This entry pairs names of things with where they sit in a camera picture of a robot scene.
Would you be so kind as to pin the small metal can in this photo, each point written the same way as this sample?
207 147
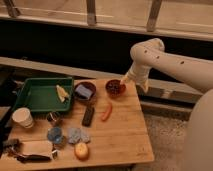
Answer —
53 118

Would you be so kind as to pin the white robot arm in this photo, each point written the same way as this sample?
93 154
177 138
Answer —
197 73

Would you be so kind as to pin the green plastic tray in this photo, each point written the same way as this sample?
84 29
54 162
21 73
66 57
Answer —
40 95

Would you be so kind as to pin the red bowl with dark contents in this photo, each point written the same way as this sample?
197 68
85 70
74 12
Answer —
114 88

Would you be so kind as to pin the blue crumpled cloth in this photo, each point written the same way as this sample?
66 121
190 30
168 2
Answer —
75 135

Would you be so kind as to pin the dark red bowl with sponge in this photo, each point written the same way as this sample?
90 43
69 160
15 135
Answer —
88 85

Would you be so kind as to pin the white paper cup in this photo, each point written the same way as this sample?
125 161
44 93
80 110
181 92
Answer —
23 117

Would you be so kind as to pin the orange carrot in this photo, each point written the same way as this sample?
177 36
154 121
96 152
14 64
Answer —
105 115

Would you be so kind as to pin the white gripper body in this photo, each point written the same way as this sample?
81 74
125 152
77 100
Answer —
138 73

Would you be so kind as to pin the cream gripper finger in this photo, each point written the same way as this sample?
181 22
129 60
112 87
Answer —
145 86
124 80

